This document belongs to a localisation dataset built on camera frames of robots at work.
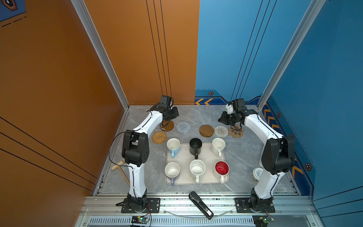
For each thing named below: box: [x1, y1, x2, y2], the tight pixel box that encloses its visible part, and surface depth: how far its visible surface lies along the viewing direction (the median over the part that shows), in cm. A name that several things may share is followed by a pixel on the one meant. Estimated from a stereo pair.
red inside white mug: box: [212, 160, 230, 184], surface depth 81 cm
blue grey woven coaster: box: [175, 121, 191, 133], surface depth 107 cm
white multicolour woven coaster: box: [214, 125, 229, 138], surface depth 105 cm
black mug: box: [189, 137, 203, 160], surface depth 90 cm
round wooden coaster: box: [198, 124, 215, 138], surface depth 107 cm
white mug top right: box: [211, 137, 226, 158], surface depth 89 cm
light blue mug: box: [166, 137, 181, 159], surface depth 89 cm
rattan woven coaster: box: [151, 130, 167, 145], surface depth 102 cm
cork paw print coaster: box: [228, 124, 245, 138], surface depth 104 cm
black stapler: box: [188, 191, 214, 220], surface depth 72 cm
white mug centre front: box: [189, 159, 206, 184], surface depth 81 cm
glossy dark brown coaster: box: [159, 120, 175, 132], surface depth 107 cm
